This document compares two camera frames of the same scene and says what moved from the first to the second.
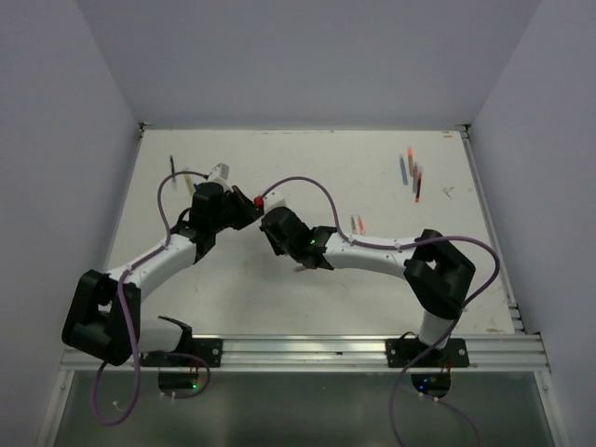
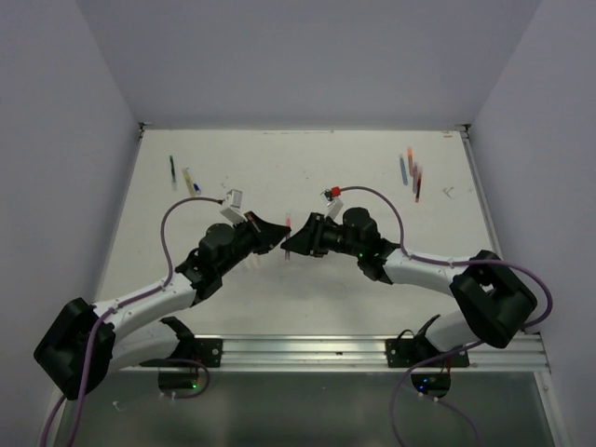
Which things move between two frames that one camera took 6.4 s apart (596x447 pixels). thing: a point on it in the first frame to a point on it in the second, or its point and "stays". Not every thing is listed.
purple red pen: x=418 y=186 stays
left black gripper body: x=235 y=212 to x=249 y=237
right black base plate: x=401 y=352 stays
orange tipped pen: x=410 y=161 stays
